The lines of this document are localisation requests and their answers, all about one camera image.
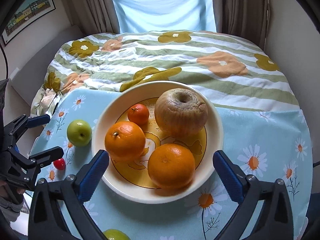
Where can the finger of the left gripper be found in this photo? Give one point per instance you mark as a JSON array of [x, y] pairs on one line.
[[37, 121], [45, 158]]

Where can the green apple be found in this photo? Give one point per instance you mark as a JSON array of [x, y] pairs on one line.
[[79, 133], [114, 234]]

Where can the blue daisy tablecloth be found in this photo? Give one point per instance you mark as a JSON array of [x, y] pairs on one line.
[[269, 145]]

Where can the wrinkled brown apple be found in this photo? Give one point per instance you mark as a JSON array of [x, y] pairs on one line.
[[181, 112]]

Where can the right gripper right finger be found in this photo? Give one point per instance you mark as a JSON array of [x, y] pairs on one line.
[[275, 220]]

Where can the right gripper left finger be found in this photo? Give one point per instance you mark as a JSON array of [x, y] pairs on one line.
[[46, 220]]

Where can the large orange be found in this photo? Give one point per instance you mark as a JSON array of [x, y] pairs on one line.
[[125, 141]]

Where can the brown curtain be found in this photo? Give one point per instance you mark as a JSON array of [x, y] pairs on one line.
[[92, 16], [243, 18]]

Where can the medium orange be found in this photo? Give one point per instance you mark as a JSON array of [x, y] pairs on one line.
[[171, 166]]

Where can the striped floral quilt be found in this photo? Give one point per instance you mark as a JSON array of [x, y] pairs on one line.
[[230, 71]]

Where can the framed wall picture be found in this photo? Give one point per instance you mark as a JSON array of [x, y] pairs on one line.
[[25, 15]]

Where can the small mandarin in bowl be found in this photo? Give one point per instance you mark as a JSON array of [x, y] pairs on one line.
[[139, 114]]

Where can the person's left hand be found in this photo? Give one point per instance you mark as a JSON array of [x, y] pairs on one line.
[[11, 193]]

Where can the right brown curtain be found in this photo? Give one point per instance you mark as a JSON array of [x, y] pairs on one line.
[[243, 18]]

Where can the left brown curtain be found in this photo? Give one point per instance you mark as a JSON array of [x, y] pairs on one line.
[[92, 16]]

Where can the light blue window cloth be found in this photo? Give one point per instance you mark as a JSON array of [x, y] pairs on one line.
[[138, 16]]

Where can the red cherry tomato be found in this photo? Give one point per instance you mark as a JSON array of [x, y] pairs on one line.
[[59, 164]]

